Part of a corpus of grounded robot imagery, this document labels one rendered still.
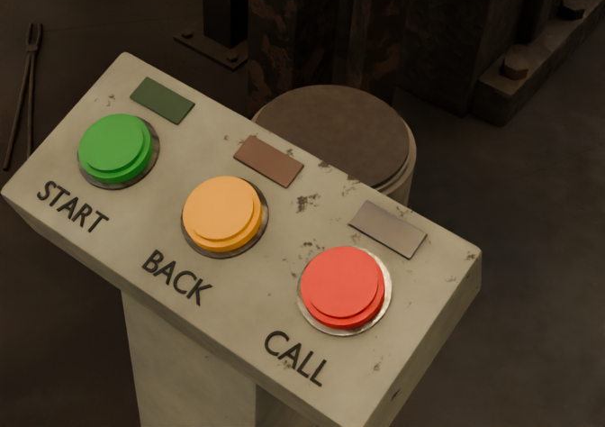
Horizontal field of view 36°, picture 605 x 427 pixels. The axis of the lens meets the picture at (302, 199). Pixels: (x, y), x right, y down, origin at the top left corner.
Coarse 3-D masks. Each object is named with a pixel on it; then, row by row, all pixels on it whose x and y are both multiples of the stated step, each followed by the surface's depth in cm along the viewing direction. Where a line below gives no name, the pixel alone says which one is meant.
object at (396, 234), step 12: (372, 204) 47; (360, 216) 46; (372, 216) 46; (384, 216) 46; (360, 228) 46; (372, 228) 46; (384, 228) 46; (396, 228) 46; (408, 228) 46; (384, 240) 46; (396, 240) 46; (408, 240) 45; (420, 240) 45; (396, 252) 45; (408, 252) 45
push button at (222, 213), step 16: (192, 192) 48; (208, 192) 47; (224, 192) 47; (240, 192) 47; (256, 192) 47; (192, 208) 47; (208, 208) 47; (224, 208) 47; (240, 208) 47; (256, 208) 47; (192, 224) 47; (208, 224) 47; (224, 224) 46; (240, 224) 46; (256, 224) 47; (208, 240) 46; (224, 240) 46; (240, 240) 46
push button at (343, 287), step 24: (312, 264) 45; (336, 264) 44; (360, 264) 44; (312, 288) 44; (336, 288) 44; (360, 288) 44; (384, 288) 44; (312, 312) 44; (336, 312) 43; (360, 312) 43
